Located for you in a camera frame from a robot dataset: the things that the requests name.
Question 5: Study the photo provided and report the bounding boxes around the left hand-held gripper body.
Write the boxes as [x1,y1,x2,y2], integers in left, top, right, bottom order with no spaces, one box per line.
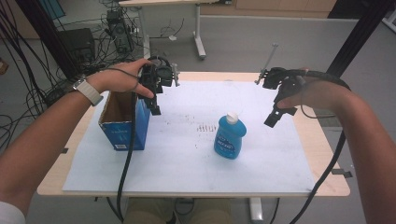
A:
[137,55,181,98]

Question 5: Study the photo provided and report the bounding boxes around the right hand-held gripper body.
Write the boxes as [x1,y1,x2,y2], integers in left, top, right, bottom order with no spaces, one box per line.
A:
[254,42,309,105]

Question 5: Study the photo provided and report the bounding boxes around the blue cardboard box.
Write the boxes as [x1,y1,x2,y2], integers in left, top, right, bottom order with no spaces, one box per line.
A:
[98,91,151,152]

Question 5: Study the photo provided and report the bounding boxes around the blue plastic bottle white cap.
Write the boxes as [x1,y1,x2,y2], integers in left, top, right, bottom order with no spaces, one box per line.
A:
[213,111,248,161]

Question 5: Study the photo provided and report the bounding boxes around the person's right hand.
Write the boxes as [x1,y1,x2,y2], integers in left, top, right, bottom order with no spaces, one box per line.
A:
[276,76,345,112]

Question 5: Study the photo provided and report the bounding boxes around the person's left hand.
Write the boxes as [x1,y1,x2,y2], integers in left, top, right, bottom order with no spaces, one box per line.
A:
[88,58,156,100]

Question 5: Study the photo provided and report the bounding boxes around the dark grey floor mat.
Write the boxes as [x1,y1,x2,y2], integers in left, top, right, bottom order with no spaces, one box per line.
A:
[318,106,344,129]

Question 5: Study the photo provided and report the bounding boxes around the white metal-legged desk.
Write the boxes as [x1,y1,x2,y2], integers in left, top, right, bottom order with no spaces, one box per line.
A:
[119,0,233,62]

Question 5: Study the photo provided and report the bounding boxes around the white table mat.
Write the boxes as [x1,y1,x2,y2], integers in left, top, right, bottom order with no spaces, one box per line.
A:
[62,79,316,193]

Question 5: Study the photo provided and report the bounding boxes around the wooden cabinet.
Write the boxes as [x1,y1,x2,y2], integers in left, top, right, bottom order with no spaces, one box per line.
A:
[200,0,339,19]

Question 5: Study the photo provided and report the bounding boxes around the black box-shaped device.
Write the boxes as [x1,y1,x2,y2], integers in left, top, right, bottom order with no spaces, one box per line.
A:
[59,27,96,64]

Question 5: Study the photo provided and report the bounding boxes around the white table leg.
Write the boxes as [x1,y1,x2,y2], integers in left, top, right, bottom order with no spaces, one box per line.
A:
[248,197,264,223]

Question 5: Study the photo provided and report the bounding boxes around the person's khaki trousers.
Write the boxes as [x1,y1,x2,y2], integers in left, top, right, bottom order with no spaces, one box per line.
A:
[123,197,234,224]

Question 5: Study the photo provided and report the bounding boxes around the teal panel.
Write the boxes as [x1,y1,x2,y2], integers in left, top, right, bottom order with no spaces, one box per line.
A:
[38,0,66,21]

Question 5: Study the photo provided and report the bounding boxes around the white shirt sleeve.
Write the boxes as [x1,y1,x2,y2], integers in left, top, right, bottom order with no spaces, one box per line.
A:
[0,201,26,224]

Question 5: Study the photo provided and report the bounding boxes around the thin black wrist cord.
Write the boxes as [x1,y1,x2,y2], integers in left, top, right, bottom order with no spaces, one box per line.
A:
[106,67,141,92]
[299,80,337,119]

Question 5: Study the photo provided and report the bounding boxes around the thick black left gripper cable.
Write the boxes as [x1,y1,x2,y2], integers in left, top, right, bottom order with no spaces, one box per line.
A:
[116,91,138,223]

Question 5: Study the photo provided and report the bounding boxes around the wristwatch with beige strap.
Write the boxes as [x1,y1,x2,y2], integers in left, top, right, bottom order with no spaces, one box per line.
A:
[73,77,105,106]

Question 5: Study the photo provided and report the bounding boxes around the black metal stand post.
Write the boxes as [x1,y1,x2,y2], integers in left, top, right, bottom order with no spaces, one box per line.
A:
[325,0,396,78]
[15,0,80,85]

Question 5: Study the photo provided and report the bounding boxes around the tangle of black floor cables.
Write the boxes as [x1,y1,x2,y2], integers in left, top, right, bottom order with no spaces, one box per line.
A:
[0,0,148,150]

